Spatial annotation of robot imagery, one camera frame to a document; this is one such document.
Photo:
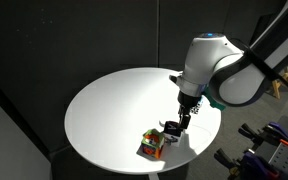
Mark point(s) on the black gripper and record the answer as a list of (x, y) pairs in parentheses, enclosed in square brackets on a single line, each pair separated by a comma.
[(186, 103)]

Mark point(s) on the black white teal cube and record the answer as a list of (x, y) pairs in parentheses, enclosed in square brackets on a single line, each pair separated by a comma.
[(174, 136)]

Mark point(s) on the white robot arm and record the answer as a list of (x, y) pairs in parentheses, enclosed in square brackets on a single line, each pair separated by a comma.
[(230, 75)]

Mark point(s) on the blue topped patterned cube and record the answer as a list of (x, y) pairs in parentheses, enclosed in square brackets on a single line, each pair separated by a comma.
[(197, 107)]

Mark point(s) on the orange green picture cube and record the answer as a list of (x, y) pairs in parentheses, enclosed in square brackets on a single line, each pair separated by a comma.
[(152, 143)]

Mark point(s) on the round white table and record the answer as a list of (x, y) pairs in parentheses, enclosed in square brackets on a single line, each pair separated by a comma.
[(106, 120)]

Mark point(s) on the purple clamp lower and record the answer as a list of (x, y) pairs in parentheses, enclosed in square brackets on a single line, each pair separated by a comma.
[(249, 167)]

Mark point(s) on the purple clamp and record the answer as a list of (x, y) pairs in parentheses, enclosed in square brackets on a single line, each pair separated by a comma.
[(249, 167), (272, 133)]

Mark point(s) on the purple clamp upper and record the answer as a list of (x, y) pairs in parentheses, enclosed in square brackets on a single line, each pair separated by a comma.
[(272, 133)]

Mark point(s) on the wooden chair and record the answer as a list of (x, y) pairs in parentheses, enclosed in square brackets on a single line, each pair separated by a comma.
[(276, 84)]

